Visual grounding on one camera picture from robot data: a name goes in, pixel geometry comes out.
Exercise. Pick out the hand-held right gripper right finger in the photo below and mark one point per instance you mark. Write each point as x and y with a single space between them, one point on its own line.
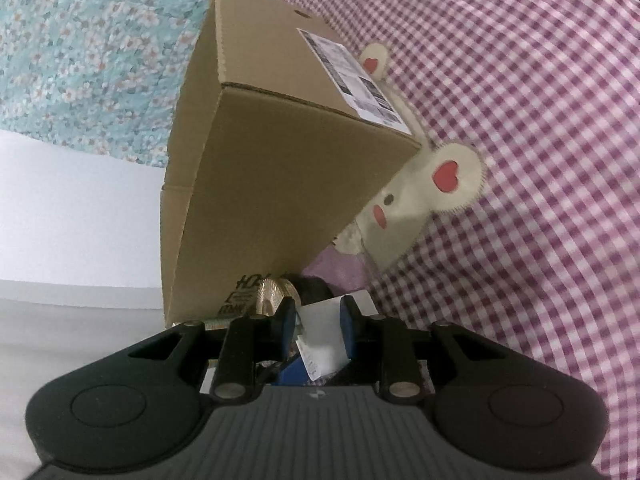
346 327

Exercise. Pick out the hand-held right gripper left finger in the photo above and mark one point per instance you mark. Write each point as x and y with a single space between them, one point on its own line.
288 322

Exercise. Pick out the white power adapter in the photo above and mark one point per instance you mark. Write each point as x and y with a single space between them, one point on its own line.
322 330

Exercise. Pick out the brown cardboard box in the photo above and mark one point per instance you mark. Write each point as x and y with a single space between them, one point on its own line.
275 185

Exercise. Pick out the gold round ribbed lid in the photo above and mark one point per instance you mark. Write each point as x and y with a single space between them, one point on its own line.
272 297

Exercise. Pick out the white flat panel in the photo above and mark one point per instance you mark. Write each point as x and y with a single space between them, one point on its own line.
75 220

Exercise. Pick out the purple checked bedsheet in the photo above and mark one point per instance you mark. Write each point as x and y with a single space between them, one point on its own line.
525 160

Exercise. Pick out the teal floral blanket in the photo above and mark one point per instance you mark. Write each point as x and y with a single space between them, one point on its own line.
100 35

